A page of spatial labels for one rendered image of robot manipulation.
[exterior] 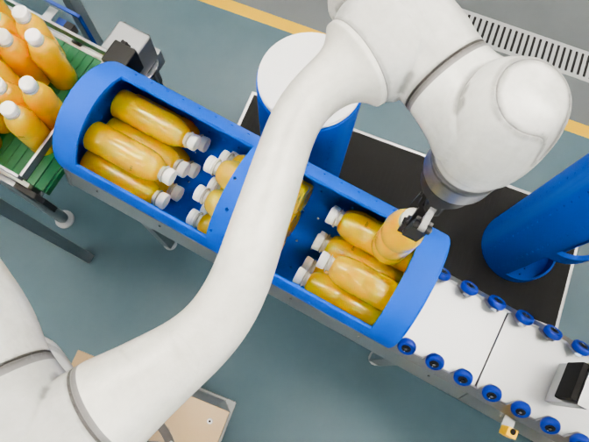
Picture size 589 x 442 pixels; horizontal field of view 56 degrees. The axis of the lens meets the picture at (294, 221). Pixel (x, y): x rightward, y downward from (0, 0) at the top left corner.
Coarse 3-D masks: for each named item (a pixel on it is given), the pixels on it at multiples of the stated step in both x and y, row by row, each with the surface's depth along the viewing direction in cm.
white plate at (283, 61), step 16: (304, 32) 147; (272, 48) 145; (288, 48) 146; (304, 48) 146; (320, 48) 146; (272, 64) 144; (288, 64) 144; (304, 64) 144; (272, 80) 143; (288, 80) 143; (272, 96) 142; (336, 112) 141
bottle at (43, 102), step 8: (40, 88) 136; (48, 88) 138; (24, 96) 136; (32, 96) 135; (40, 96) 136; (48, 96) 137; (56, 96) 141; (32, 104) 136; (40, 104) 137; (48, 104) 138; (56, 104) 141; (40, 112) 140; (48, 112) 141; (56, 112) 143; (48, 120) 144
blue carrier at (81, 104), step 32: (96, 96) 119; (160, 96) 123; (64, 128) 120; (224, 128) 121; (64, 160) 125; (128, 192) 123; (192, 192) 143; (224, 192) 115; (320, 192) 136; (352, 192) 119; (224, 224) 116; (320, 224) 140; (288, 256) 138; (416, 256) 112; (288, 288) 120; (416, 288) 110; (352, 320) 118; (384, 320) 113
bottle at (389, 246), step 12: (396, 216) 94; (384, 228) 97; (396, 228) 93; (384, 240) 98; (396, 240) 94; (408, 240) 93; (420, 240) 95; (384, 252) 103; (396, 252) 99; (408, 252) 99
